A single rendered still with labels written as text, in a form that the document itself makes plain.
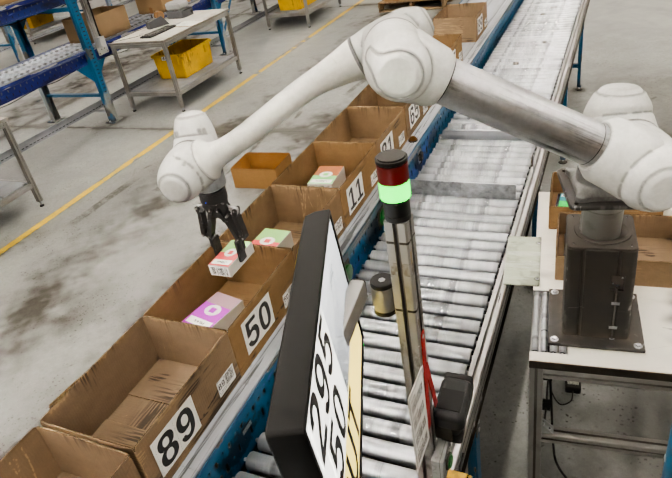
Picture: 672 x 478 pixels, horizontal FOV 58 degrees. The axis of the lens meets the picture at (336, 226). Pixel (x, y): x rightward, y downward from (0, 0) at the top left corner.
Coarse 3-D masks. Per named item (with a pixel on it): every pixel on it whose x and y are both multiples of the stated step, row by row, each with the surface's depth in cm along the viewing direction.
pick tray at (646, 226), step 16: (560, 224) 223; (640, 224) 213; (656, 224) 211; (560, 240) 221; (640, 240) 214; (656, 240) 212; (560, 256) 199; (640, 256) 206; (656, 256) 205; (560, 272) 202; (640, 272) 192; (656, 272) 190
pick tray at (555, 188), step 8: (552, 176) 244; (552, 184) 245; (560, 184) 249; (552, 192) 248; (560, 192) 250; (552, 200) 245; (552, 208) 225; (560, 208) 224; (568, 208) 223; (552, 216) 227; (552, 224) 229
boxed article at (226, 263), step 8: (232, 240) 179; (224, 248) 176; (232, 248) 175; (248, 248) 175; (216, 256) 172; (224, 256) 172; (232, 256) 171; (248, 256) 175; (208, 264) 169; (216, 264) 169; (224, 264) 168; (232, 264) 168; (240, 264) 172; (216, 272) 170; (224, 272) 168; (232, 272) 168
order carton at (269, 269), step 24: (192, 264) 191; (264, 264) 198; (288, 264) 189; (168, 288) 182; (192, 288) 192; (216, 288) 204; (240, 288) 204; (264, 288) 176; (168, 312) 182; (240, 336) 166; (264, 336) 179; (240, 360) 168
